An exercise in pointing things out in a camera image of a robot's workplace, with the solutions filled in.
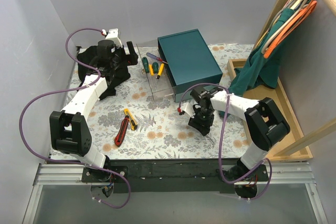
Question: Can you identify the long green screwdriver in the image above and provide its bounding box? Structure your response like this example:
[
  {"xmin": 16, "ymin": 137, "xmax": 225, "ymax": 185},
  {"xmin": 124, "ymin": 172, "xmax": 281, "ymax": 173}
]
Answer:
[{"xmin": 142, "ymin": 57, "xmax": 152, "ymax": 88}]

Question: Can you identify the orange handle screwdriver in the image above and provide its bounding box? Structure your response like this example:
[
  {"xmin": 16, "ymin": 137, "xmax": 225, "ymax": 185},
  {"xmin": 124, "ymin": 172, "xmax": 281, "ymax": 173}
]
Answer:
[{"xmin": 149, "ymin": 64, "xmax": 157, "ymax": 91}]

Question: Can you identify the blue red screwdriver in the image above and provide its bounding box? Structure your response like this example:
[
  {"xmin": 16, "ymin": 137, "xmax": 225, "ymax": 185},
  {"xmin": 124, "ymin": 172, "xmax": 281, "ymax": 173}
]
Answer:
[{"xmin": 146, "ymin": 52, "xmax": 167, "ymax": 64}]

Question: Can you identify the stubby green screwdriver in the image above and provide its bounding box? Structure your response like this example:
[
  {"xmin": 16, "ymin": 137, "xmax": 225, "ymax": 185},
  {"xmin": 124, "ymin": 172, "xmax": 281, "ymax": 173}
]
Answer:
[{"xmin": 152, "ymin": 62, "xmax": 159, "ymax": 80}]

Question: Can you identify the yellow black screwdriver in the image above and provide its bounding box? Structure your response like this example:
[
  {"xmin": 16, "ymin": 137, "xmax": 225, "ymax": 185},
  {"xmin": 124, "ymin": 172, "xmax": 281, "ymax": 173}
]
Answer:
[{"xmin": 156, "ymin": 63, "xmax": 165, "ymax": 80}]

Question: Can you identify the clear acrylic drawer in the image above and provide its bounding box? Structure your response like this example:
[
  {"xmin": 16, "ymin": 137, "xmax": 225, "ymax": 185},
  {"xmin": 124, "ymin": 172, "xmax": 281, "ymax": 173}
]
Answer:
[{"xmin": 136, "ymin": 39, "xmax": 175, "ymax": 100}]

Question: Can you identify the teal drawer box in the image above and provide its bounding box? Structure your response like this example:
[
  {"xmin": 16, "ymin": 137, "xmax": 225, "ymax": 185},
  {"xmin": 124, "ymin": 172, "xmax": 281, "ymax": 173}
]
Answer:
[{"xmin": 157, "ymin": 29, "xmax": 223, "ymax": 103}]

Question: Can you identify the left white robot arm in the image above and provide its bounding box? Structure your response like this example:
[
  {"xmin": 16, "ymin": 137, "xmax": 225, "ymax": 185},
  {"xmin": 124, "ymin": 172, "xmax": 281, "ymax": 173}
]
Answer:
[{"xmin": 49, "ymin": 39, "xmax": 139, "ymax": 182}]

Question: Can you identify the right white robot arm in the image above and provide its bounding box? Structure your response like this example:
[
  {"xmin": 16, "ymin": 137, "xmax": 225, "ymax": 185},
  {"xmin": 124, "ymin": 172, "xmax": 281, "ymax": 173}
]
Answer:
[{"xmin": 178, "ymin": 84, "xmax": 290, "ymax": 184}]

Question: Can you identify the green cloth on table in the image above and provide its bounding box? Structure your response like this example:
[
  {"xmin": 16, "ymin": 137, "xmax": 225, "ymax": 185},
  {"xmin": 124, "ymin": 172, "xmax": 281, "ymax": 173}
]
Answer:
[{"xmin": 218, "ymin": 111, "xmax": 230, "ymax": 119}]

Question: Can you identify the black cloth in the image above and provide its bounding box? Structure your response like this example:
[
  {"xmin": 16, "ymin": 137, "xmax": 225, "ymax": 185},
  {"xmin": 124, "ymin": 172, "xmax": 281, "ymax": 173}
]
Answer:
[{"xmin": 77, "ymin": 46, "xmax": 130, "ymax": 100}]

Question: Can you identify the floral table mat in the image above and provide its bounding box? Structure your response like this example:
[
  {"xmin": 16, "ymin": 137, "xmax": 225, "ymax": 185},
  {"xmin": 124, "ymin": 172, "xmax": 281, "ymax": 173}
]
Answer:
[{"xmin": 49, "ymin": 45, "xmax": 257, "ymax": 161}]

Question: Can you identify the yellow utility knife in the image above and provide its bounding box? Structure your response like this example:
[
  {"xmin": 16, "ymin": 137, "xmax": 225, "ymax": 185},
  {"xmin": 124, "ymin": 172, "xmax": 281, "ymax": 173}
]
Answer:
[{"xmin": 123, "ymin": 109, "xmax": 138, "ymax": 131}]

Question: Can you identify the red black utility knife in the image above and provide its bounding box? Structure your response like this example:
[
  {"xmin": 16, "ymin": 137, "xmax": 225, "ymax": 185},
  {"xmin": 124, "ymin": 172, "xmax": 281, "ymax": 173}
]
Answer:
[{"xmin": 114, "ymin": 115, "xmax": 129, "ymax": 147}]

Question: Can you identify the green garment on hanger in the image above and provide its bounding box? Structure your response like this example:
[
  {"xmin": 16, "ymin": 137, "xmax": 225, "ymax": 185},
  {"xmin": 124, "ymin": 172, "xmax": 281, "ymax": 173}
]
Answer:
[{"xmin": 229, "ymin": 7, "xmax": 313, "ymax": 93}]

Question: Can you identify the orange hanger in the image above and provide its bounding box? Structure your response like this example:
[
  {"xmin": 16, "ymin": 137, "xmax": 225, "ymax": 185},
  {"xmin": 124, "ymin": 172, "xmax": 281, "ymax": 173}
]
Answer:
[{"xmin": 263, "ymin": 0, "xmax": 317, "ymax": 59}]

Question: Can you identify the beige hanger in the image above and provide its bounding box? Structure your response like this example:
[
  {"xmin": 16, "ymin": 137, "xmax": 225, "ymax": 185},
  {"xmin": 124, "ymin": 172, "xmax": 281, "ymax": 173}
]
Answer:
[{"xmin": 257, "ymin": 0, "xmax": 317, "ymax": 59}]

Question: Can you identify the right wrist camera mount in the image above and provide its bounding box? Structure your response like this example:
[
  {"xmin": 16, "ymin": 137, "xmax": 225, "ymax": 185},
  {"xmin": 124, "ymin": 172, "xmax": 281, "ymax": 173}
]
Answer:
[{"xmin": 177, "ymin": 102, "xmax": 196, "ymax": 118}]

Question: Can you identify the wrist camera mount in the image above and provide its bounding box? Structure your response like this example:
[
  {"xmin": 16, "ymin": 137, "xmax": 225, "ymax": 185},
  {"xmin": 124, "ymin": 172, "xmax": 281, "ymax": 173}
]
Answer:
[
  {"xmin": 101, "ymin": 28, "xmax": 123, "ymax": 47},
  {"xmin": 177, "ymin": 102, "xmax": 196, "ymax": 118}
]

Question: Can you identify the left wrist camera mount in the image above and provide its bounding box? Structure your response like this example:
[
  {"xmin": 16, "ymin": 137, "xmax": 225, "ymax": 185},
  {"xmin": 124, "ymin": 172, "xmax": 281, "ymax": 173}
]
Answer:
[{"xmin": 101, "ymin": 28, "xmax": 123, "ymax": 47}]

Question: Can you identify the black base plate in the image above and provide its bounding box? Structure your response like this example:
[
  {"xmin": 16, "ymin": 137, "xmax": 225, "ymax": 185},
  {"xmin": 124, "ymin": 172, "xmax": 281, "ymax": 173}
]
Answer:
[{"xmin": 81, "ymin": 158, "xmax": 270, "ymax": 195}]

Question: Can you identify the wooden clothes rack frame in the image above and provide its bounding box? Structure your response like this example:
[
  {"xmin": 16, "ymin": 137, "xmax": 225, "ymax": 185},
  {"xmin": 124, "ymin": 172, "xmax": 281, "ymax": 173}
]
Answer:
[{"xmin": 227, "ymin": 0, "xmax": 336, "ymax": 161}]

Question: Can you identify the aluminium rail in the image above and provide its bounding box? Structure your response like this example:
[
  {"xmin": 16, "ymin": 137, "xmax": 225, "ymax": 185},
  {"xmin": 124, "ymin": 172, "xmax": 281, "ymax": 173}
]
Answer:
[{"xmin": 23, "ymin": 159, "xmax": 328, "ymax": 223}]

